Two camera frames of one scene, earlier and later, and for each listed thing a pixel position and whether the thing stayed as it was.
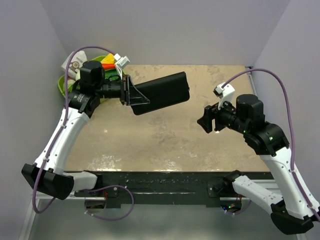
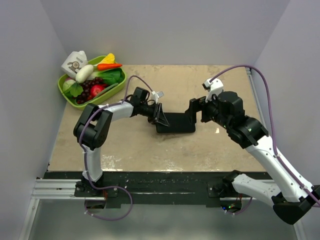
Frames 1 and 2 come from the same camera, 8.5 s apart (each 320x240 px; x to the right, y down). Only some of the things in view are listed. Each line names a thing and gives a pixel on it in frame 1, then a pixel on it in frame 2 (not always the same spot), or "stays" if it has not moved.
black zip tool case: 163,92 -> 178,122
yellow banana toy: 108,59 stays
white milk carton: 75,62 stays
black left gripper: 129,94 -> 158,116
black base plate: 203,189 stays
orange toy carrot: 108,66 stays
